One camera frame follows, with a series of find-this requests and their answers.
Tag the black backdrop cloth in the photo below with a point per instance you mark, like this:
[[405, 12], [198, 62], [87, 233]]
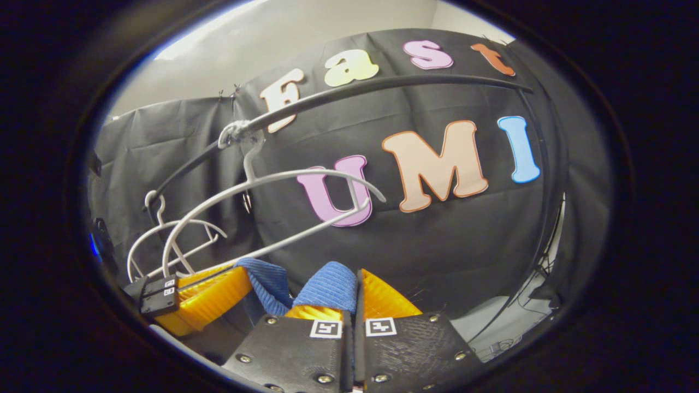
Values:
[[437, 256]]

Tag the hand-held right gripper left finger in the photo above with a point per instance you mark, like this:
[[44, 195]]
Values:
[[295, 349]]

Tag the white plastic hanger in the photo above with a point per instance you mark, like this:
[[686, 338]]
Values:
[[273, 179], [185, 221]]

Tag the black clothes rack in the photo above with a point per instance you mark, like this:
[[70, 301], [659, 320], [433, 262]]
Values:
[[382, 83]]

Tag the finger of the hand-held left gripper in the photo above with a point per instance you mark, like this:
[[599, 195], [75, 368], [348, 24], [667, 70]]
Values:
[[161, 285], [207, 303]]

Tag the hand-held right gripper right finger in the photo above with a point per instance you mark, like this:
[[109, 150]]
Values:
[[415, 349]]

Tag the black backdrop stand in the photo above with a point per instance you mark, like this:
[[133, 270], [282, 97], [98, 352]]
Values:
[[546, 273]]

